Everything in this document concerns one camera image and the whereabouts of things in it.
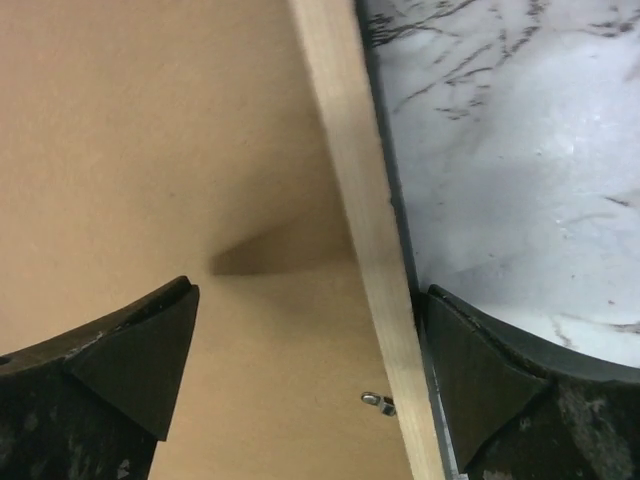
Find wooden picture frame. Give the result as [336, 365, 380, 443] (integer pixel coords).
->
[289, 1, 453, 479]

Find brown backing board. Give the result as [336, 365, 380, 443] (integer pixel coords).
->
[1, 1, 411, 479]

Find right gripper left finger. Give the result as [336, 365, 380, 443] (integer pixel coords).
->
[1, 276, 199, 480]

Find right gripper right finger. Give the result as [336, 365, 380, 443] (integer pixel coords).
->
[422, 285, 639, 479]

